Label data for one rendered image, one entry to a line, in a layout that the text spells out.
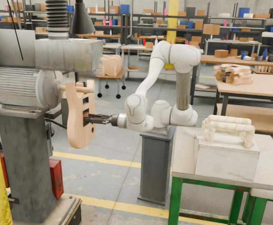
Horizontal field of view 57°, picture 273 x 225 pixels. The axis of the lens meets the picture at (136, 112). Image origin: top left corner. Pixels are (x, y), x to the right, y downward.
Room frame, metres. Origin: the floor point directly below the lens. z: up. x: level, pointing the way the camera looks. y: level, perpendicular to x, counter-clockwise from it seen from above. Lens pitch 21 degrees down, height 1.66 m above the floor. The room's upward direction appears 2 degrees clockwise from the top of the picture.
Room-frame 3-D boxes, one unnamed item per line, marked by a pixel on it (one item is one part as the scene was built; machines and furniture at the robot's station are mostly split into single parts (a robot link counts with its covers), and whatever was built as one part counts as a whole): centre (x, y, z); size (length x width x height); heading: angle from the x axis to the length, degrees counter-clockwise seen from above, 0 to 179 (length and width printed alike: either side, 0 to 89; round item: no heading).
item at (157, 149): (2.04, -0.21, 0.35); 0.28 x 0.28 x 0.70; 72
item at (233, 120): (1.12, -0.45, 1.20); 0.20 x 0.03 x 0.03; 78
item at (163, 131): (2.04, -0.19, 0.73); 0.22 x 0.18 x 0.06; 72
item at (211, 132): (1.06, -0.35, 1.15); 0.03 x 0.03 x 0.09
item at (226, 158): (1.09, -0.44, 1.02); 0.27 x 0.15 x 0.17; 79
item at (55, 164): (1.61, 0.69, 0.49); 0.25 x 0.12 x 0.37; 79
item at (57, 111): (1.60, 0.54, 1.02); 0.19 x 0.04 x 0.04; 169
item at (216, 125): (1.04, -0.43, 1.20); 0.20 x 0.03 x 0.03; 78
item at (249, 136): (1.02, -0.52, 1.15); 0.03 x 0.03 x 0.09
